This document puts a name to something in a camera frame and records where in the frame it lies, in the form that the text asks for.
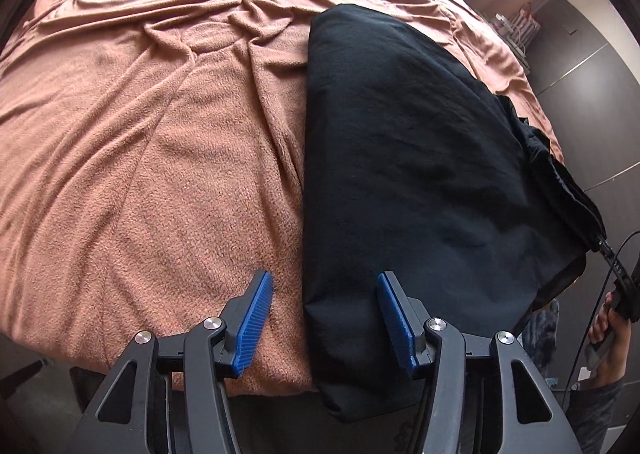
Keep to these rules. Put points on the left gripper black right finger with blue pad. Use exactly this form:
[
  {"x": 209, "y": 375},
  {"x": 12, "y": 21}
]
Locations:
[{"x": 489, "y": 380}]

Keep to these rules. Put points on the brown bed blanket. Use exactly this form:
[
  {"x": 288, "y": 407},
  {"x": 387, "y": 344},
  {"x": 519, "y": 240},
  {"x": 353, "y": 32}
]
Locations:
[{"x": 152, "y": 159}]

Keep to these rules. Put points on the dark blue fluffy rug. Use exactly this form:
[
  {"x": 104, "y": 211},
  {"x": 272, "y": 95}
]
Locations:
[{"x": 540, "y": 336}]

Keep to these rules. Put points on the dark grey sleeve forearm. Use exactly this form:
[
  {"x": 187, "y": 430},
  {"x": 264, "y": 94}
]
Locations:
[{"x": 590, "y": 411}]

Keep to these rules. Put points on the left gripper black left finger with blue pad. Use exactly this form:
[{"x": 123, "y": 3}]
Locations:
[{"x": 167, "y": 395}]

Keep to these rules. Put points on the red white striped bag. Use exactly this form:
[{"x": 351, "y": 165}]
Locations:
[{"x": 517, "y": 32}]

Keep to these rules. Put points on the black pants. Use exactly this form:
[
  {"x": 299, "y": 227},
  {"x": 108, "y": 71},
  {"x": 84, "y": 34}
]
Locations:
[{"x": 413, "y": 166}]

